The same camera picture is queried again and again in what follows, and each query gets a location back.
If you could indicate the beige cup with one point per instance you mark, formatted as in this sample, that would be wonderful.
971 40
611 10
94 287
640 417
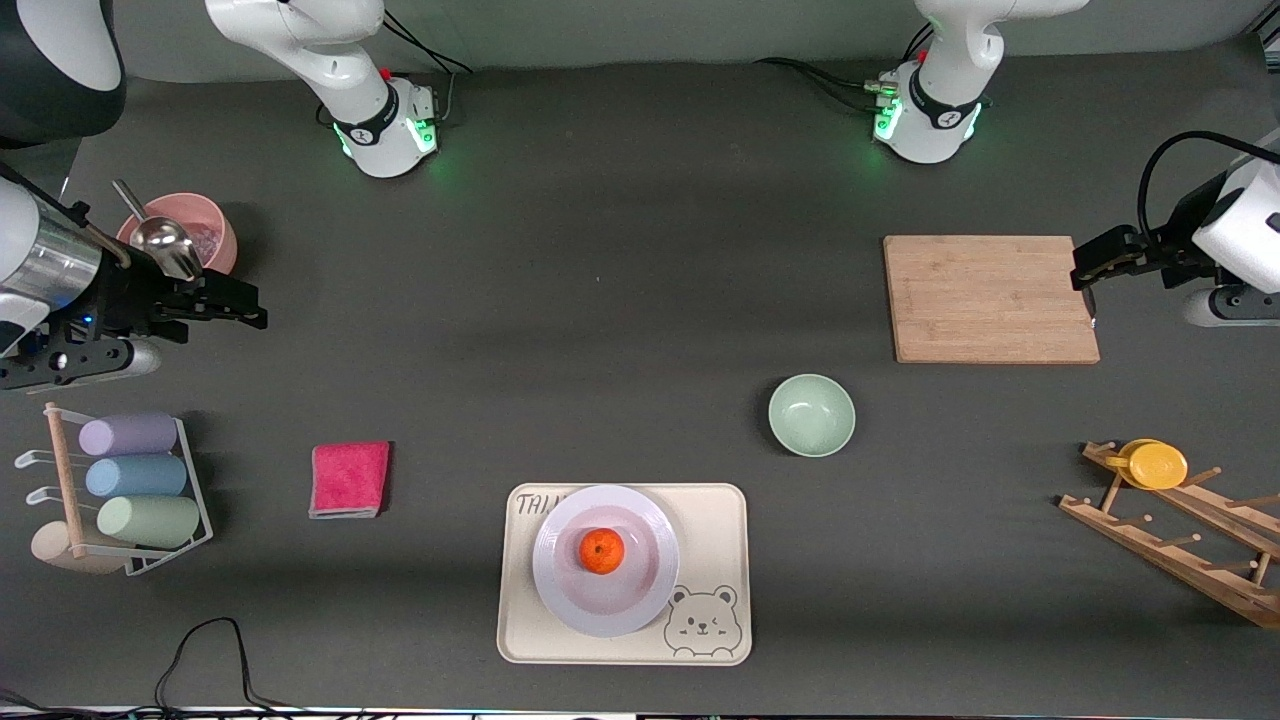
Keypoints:
50 548

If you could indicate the pale purple cup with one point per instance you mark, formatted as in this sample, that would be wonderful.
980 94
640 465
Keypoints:
128 435

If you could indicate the pale green cup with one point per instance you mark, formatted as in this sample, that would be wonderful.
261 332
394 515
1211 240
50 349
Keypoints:
150 521

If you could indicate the pink folded cloth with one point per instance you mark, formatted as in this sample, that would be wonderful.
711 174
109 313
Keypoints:
350 480

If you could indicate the wooden peg dish rack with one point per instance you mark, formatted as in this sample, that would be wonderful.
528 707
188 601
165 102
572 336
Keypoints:
1150 545

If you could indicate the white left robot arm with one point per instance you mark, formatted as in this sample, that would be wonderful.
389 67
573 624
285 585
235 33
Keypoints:
940 110

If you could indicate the cream tray with bear print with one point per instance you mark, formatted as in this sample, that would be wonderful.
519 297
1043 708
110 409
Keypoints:
715 540

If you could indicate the white round plate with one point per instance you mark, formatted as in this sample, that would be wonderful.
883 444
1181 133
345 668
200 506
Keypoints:
620 605

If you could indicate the pale green bowl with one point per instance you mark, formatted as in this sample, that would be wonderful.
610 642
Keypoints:
812 416

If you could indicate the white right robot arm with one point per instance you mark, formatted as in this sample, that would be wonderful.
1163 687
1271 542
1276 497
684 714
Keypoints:
370 120

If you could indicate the pink bowl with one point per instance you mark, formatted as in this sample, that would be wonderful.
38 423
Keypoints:
215 235

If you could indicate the pale blue cup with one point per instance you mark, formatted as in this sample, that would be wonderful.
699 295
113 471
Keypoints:
135 476

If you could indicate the orange fruit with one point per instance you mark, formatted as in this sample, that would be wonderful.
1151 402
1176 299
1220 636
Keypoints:
602 551

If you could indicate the wooden rod of cup rack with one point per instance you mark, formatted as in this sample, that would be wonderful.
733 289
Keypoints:
65 480

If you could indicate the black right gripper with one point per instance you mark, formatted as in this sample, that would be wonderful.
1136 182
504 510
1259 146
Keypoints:
118 301

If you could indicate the metal scoop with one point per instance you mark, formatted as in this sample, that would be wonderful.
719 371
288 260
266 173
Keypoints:
160 237

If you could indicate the wooden cutting board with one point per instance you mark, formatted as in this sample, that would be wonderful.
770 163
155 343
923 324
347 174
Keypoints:
990 300

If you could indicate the yellow cup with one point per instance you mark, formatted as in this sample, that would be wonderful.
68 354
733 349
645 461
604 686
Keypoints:
1158 467

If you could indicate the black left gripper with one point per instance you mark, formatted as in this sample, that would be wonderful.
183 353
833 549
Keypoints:
1183 244

